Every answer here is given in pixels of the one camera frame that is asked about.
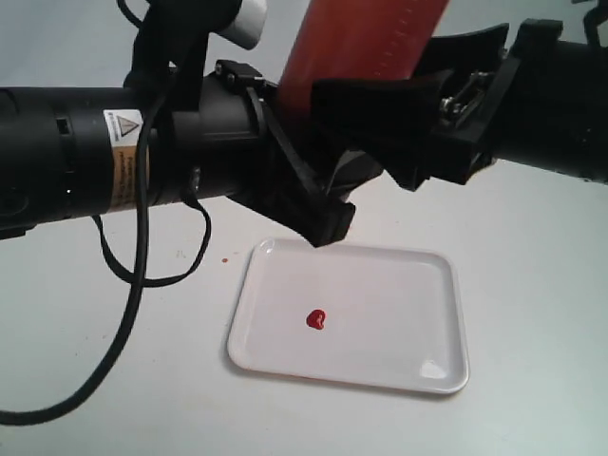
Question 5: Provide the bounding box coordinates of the red ketchup squeeze bottle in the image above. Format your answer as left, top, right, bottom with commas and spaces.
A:
275, 0, 448, 118

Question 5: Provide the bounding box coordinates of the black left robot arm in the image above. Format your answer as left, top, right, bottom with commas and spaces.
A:
1, 60, 382, 247

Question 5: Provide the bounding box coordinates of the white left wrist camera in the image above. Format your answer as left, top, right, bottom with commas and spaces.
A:
123, 0, 268, 91

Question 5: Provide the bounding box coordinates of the red ketchup blob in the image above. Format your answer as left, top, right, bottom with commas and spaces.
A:
306, 309, 327, 331

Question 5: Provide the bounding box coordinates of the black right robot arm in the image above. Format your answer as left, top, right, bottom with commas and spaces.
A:
311, 1, 607, 191

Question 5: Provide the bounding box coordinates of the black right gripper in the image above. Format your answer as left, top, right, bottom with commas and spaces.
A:
311, 19, 563, 191

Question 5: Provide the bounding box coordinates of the white rectangular plastic tray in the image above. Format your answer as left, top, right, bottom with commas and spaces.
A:
227, 238, 469, 395

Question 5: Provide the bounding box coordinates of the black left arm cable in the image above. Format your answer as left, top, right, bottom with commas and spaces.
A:
0, 0, 213, 427

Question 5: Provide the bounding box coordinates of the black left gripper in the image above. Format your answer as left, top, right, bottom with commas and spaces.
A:
199, 60, 384, 247

